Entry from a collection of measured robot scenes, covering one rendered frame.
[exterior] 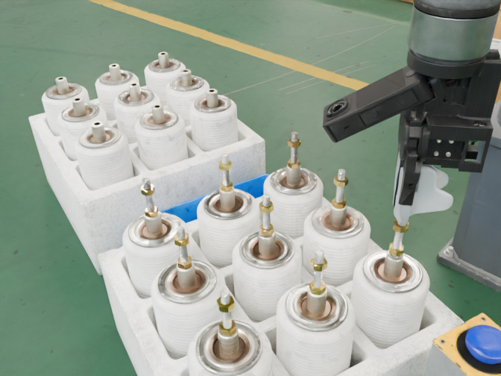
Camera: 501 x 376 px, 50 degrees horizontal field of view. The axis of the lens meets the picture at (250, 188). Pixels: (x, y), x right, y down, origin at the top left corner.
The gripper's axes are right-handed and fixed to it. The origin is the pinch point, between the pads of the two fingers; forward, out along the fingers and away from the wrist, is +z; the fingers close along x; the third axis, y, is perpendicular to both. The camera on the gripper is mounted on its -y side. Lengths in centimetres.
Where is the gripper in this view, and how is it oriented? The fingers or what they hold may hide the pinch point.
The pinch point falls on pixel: (396, 212)
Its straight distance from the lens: 66.3
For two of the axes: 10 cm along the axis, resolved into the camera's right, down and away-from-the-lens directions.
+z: 0.3, 8.1, 5.9
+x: 1.7, -5.8, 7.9
